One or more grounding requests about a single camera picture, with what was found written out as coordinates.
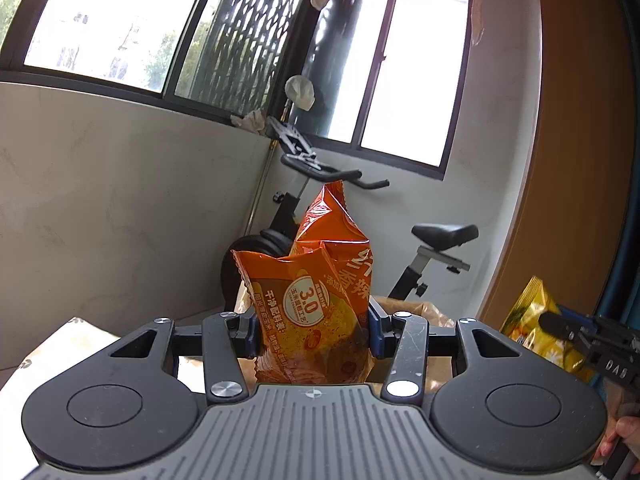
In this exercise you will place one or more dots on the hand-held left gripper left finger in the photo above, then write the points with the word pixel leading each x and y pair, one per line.
pixel 244 331

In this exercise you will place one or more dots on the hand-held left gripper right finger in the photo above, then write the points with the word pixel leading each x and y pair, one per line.
pixel 376 331

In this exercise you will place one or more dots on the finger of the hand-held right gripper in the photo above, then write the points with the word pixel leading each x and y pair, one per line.
pixel 557 324

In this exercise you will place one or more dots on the yellow snack packet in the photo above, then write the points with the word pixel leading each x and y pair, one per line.
pixel 530 316

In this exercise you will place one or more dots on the brown paper bag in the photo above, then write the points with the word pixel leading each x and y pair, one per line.
pixel 425 310

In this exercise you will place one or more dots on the small orange snack packet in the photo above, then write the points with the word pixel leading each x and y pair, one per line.
pixel 310 332

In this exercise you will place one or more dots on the large orange snack bag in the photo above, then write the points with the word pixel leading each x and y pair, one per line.
pixel 325 225

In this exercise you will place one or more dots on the person's right hand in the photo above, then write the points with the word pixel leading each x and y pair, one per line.
pixel 627 432

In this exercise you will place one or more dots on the black exercise bike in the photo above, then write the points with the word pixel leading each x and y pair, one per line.
pixel 267 246

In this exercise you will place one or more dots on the wooden panel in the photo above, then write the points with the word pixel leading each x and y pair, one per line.
pixel 560 160

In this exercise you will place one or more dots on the floral tablecloth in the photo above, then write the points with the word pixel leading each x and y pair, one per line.
pixel 50 342

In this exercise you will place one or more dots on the crumpled pale cloth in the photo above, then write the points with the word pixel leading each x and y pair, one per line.
pixel 250 120

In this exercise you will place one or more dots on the white plastic bag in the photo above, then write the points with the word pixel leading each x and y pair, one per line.
pixel 300 91

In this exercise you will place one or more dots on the black framed window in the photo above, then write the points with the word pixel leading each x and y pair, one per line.
pixel 405 60
pixel 100 15

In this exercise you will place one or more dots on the dark metal lattice screen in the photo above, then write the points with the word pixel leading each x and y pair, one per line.
pixel 250 35

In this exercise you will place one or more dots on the hanging knotted pale cloth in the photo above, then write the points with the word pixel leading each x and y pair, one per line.
pixel 482 5

